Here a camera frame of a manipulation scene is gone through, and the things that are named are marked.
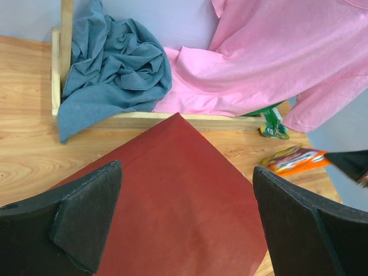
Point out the crumpled blue cloth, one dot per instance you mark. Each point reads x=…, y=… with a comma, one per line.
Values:
x=116, y=66

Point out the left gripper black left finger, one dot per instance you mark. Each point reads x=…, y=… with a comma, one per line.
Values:
x=62, y=231

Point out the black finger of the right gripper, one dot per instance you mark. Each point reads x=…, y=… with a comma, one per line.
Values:
x=353, y=164

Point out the red brown paper bag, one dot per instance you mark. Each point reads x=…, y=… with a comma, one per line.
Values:
x=183, y=208

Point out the orange Fox's candy bag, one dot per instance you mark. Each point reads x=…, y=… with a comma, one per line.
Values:
x=295, y=160

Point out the green cloth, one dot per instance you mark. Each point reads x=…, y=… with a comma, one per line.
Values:
x=262, y=110

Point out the pink t-shirt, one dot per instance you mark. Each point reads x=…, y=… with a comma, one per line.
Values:
x=265, y=52

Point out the wooden clothes rack frame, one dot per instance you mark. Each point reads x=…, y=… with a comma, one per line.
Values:
x=60, y=66

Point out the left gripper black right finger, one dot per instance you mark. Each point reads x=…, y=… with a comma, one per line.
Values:
x=306, y=233

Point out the green snack bag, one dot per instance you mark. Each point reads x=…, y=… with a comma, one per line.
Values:
x=273, y=127

